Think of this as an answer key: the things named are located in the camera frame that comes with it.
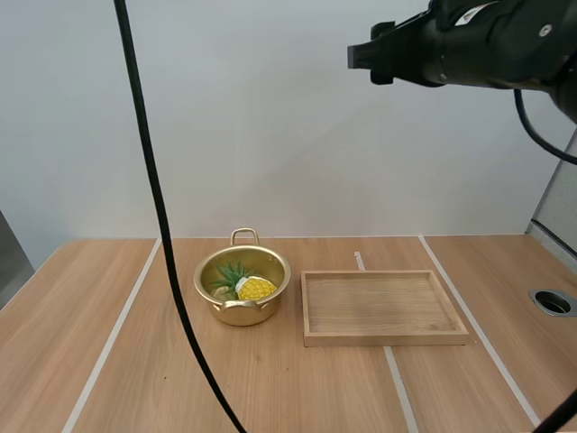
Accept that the shallow wooden tray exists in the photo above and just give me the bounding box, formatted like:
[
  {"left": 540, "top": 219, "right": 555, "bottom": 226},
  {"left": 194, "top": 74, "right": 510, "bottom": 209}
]
[{"left": 299, "top": 269, "right": 472, "bottom": 349}]

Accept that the black cable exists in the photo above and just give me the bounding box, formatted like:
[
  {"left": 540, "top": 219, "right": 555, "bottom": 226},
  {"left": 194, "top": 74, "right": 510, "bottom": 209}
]
[
  {"left": 112, "top": 0, "right": 248, "bottom": 433},
  {"left": 512, "top": 88, "right": 577, "bottom": 165}
]

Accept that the gold pot with two handles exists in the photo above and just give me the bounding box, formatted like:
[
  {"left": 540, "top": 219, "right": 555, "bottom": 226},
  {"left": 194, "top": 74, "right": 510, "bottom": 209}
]
[{"left": 193, "top": 227, "right": 292, "bottom": 327}]

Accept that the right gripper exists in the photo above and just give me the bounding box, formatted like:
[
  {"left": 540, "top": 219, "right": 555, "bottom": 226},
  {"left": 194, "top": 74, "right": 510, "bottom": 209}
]
[{"left": 346, "top": 0, "right": 570, "bottom": 93}]

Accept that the yellow toy pineapple green crown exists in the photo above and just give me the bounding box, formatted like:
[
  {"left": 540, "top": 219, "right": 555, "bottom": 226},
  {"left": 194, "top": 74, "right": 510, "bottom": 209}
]
[{"left": 208, "top": 260, "right": 279, "bottom": 302}]

